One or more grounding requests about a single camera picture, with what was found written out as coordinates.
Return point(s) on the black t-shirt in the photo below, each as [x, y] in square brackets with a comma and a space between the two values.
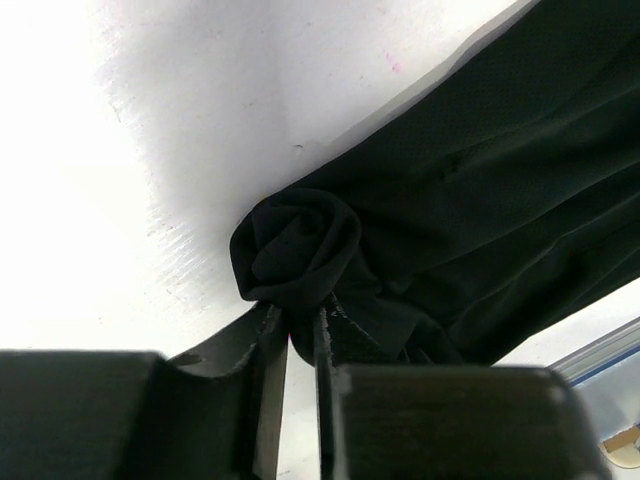
[504, 201]

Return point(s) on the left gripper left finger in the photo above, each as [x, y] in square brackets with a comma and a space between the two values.
[212, 412]

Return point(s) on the aluminium mounting rail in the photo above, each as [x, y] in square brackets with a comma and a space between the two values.
[608, 367]

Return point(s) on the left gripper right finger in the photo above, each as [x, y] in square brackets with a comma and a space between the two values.
[379, 419]

